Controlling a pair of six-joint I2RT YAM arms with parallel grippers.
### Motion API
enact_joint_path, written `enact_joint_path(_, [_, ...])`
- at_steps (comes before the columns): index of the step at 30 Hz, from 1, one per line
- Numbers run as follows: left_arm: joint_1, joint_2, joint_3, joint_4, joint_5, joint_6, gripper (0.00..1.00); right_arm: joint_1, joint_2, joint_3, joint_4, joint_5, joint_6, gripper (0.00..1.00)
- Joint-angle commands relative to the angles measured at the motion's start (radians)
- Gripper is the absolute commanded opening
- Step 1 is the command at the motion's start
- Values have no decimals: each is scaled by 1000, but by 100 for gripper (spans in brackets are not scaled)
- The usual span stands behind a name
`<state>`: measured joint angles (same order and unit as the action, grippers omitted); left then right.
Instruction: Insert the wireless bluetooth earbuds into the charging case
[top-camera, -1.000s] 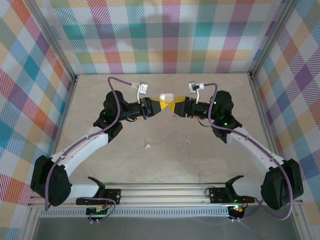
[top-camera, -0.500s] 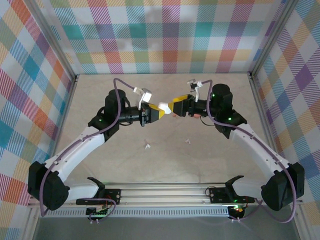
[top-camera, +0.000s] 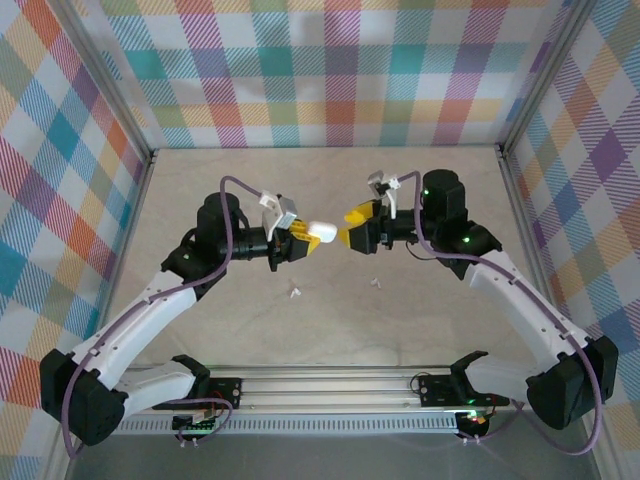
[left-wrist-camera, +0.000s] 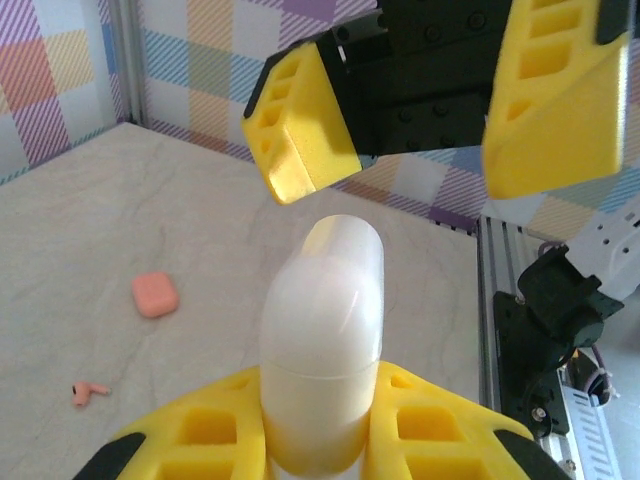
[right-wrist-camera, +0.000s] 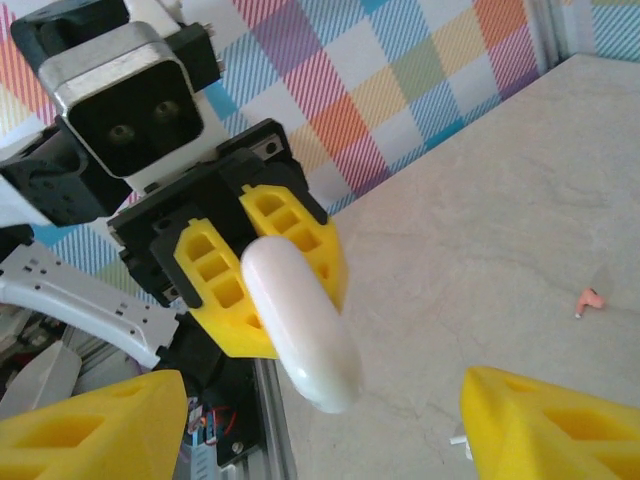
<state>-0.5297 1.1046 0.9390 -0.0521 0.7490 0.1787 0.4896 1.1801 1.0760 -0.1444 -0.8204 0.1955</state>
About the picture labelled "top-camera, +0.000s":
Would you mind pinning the white earbud charging case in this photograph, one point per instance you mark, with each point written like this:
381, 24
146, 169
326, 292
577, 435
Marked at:
322, 231

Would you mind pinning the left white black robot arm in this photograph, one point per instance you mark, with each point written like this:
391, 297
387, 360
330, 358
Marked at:
150, 310

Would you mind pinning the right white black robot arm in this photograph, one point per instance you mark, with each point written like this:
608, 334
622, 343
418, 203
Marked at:
515, 300

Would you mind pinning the small black mounting plate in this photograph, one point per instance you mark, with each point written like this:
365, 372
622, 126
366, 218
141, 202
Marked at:
227, 392

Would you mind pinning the wide black mounting plate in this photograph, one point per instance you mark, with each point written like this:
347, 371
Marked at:
435, 390

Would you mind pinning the green circuit board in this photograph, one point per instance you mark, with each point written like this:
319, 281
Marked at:
195, 422

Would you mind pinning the small lit circuit board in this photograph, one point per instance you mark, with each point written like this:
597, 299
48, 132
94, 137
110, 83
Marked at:
472, 417

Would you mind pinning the aluminium frame side rail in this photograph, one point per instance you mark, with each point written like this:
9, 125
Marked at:
515, 200
142, 192

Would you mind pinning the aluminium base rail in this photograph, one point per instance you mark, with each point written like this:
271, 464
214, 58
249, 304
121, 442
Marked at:
325, 385

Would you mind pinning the aluminium frame post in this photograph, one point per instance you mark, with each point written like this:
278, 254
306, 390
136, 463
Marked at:
545, 80
110, 85

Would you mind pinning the grey metal base plate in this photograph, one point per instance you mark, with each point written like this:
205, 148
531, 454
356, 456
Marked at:
325, 457

